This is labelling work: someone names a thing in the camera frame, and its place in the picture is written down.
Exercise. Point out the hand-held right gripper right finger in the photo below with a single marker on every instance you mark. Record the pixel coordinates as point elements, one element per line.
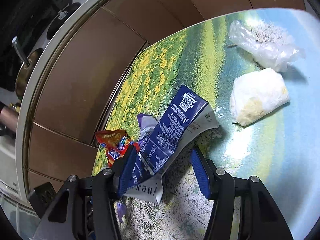
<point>200,175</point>

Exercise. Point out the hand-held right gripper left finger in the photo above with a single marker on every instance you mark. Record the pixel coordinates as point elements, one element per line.
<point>124,172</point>

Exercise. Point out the small red snack wrapper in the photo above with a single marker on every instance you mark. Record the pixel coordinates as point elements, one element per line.
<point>112,140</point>

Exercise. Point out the small purple wrapper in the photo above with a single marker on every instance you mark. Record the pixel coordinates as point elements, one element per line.
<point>121,211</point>

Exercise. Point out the blue milk carton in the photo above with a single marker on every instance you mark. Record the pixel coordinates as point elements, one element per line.
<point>170,130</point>

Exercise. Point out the purple foil wrapper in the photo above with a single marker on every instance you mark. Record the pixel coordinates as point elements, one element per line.
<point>146,122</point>

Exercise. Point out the white food packet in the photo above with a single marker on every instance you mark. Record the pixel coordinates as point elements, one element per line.
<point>260,95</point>

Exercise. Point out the clear plastic bag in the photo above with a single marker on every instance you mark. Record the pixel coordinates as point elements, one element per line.
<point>262,47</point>

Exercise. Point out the white kitchen countertop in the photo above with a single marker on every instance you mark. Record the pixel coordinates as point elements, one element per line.
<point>22,135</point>

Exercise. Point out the landscape print table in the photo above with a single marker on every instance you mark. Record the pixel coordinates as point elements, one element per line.
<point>87,67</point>

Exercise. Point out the copper cylinder bottle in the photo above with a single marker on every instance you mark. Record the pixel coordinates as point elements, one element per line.
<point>8,117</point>

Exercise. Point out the brass wok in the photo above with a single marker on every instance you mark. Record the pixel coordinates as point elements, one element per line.
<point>27,75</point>

